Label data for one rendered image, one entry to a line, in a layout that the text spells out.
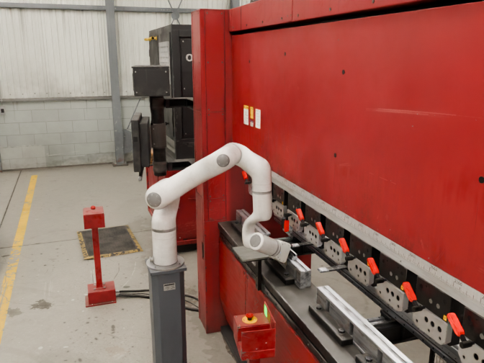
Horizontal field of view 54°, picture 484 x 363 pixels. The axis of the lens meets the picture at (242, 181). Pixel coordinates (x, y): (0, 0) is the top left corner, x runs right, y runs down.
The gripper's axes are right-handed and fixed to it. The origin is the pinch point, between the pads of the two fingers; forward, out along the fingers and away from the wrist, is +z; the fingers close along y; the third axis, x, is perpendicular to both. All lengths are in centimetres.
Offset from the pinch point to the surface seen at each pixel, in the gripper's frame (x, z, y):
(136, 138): 132, -18, 41
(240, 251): 26.1, -6.2, -6.5
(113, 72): 632, 246, 225
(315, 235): -22.6, -20.5, 10.9
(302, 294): -13.3, 1.9, -16.2
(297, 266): -4.1, 3.8, -4.1
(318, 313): -31.9, -12.6, -21.2
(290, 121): 4, -31, 60
